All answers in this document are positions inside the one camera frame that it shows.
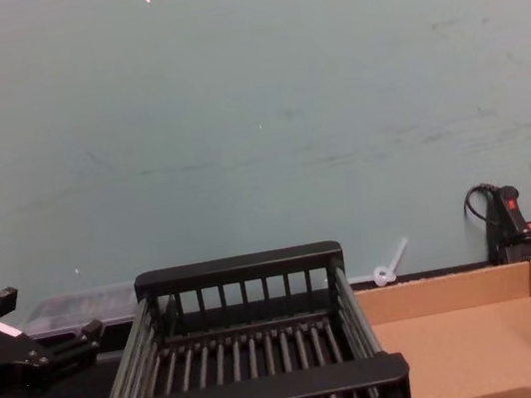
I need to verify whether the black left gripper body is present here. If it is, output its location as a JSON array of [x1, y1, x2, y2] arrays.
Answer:
[[0, 299, 56, 398]]

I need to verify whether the clear plastic case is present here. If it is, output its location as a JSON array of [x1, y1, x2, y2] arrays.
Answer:
[[13, 279, 145, 346]]

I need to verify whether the black rack with steel bars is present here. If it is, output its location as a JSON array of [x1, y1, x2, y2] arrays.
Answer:
[[59, 231, 415, 398]]

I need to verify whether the shallow brown cardboard tray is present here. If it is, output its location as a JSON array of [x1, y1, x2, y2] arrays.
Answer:
[[352, 259, 531, 398]]

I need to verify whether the black corded tool red switch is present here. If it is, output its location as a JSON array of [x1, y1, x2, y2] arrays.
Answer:
[[475, 180, 531, 270]]

